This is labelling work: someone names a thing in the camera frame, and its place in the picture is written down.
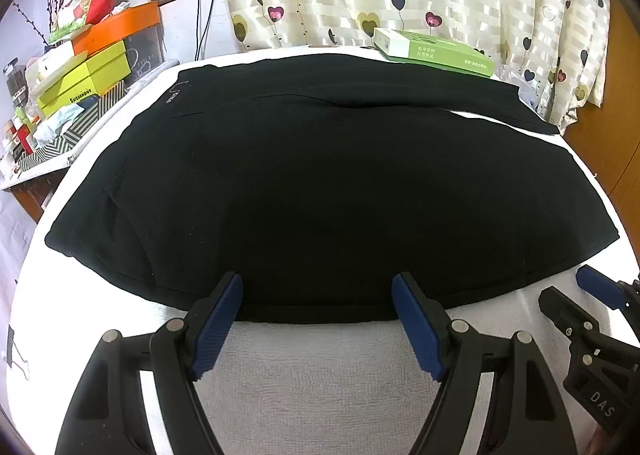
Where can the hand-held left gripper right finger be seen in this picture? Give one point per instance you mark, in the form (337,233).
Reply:
(415,330)

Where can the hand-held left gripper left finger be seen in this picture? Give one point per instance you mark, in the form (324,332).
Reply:
(220,330)

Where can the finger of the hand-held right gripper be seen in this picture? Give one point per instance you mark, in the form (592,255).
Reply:
(597,285)
(562,310)

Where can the black pants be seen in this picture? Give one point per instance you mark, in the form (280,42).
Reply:
(325,185)

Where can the wooden wardrobe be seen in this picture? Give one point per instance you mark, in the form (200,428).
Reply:
(612,135)

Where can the clear plastic bag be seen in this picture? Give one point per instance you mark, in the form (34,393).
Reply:
(530,90)

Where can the metal binder clip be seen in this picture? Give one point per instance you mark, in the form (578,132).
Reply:
(14,355)

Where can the black and white striped box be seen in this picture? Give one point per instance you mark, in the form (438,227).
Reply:
(75,135)

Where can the light blue crumpled tissue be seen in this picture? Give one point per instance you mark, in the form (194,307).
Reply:
(57,124)

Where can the green and white box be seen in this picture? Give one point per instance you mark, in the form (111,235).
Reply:
(430,51)

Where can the yellow-green box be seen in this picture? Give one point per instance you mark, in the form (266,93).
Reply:
(85,80)

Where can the dark board with drawing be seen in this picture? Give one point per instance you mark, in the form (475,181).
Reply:
(145,52)

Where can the orange box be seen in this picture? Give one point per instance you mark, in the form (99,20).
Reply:
(120,25)

